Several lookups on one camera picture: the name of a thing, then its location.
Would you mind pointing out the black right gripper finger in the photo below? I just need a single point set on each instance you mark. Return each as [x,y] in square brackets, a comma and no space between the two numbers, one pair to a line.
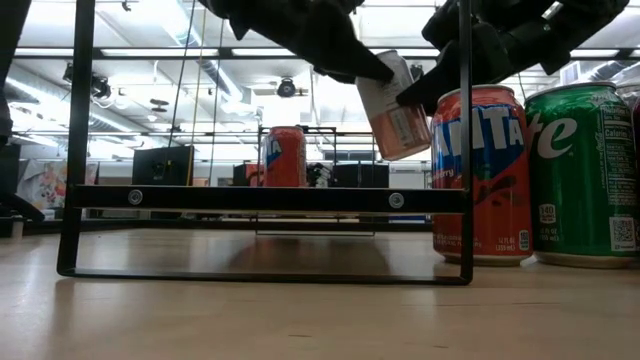
[445,75]

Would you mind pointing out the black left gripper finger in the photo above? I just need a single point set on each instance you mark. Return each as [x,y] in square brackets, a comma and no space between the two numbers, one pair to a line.
[335,76]
[345,55]

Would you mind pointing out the white and pink can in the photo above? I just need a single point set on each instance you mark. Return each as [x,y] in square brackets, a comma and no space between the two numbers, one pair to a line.
[395,130]

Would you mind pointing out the red Fanta can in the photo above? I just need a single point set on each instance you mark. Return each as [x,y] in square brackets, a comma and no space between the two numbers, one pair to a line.
[287,160]
[500,200]

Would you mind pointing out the green Sprite can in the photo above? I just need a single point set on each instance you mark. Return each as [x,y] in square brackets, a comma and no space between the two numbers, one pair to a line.
[575,200]

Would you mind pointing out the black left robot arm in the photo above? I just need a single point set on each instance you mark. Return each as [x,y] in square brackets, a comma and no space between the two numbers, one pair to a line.
[10,40]

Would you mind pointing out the white ceiling vent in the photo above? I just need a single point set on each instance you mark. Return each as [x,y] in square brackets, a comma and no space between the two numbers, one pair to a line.
[571,73]

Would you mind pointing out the black speaker box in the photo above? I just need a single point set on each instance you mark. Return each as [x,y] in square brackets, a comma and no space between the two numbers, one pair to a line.
[162,167]

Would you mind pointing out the black ceiling spotlight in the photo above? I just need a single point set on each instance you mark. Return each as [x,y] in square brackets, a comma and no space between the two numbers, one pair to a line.
[100,87]

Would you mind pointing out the colourful floral poster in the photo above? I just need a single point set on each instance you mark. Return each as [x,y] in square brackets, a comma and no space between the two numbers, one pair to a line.
[45,185]

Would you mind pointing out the round black ceiling camera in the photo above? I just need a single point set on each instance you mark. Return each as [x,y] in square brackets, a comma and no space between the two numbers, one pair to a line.
[286,88]

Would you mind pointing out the silver ceiling duct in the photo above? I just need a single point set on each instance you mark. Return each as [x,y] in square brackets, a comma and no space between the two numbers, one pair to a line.
[220,85]

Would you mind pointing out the wooden shelf with black frame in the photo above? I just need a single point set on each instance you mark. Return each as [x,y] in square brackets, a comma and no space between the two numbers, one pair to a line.
[250,199]

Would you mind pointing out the black table rail frame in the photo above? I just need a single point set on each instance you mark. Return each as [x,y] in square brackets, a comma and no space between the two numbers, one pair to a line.
[150,226]

